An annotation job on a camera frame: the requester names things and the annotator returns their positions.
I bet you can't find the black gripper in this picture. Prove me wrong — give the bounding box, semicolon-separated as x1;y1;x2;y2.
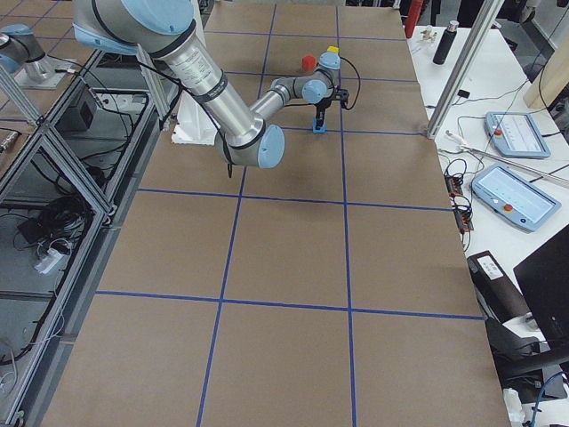
314;99;332;129

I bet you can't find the red block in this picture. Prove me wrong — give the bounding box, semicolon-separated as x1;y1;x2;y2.
301;54;317;72

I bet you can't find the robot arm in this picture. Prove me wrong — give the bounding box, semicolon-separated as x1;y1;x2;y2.
1;24;76;90
73;1;349;169

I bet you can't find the black water bottle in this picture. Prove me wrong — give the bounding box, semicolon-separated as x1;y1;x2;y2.
432;20;460;65

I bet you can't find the red cylinder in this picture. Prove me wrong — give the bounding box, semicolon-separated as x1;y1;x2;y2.
405;0;423;39

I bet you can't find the far blue teach pendant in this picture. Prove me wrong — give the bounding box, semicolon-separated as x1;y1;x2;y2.
485;112;551;159

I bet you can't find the blue teach pendant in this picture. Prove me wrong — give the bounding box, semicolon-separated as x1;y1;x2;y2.
485;112;551;159
470;165;562;232

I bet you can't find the near blue teach pendant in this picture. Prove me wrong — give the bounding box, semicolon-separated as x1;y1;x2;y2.
470;165;562;232

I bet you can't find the black monitor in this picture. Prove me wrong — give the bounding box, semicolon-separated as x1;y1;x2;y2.
514;227;569;347

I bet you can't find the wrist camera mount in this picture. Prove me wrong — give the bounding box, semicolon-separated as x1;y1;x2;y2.
331;87;349;109

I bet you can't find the white camera pedestal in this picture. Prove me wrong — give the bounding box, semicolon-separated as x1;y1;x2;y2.
172;92;217;146

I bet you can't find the aluminium frame post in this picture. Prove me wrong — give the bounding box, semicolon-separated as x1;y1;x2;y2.
426;0;504;140

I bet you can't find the aluminium frame rack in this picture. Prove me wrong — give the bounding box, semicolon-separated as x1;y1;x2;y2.
1;52;178;426

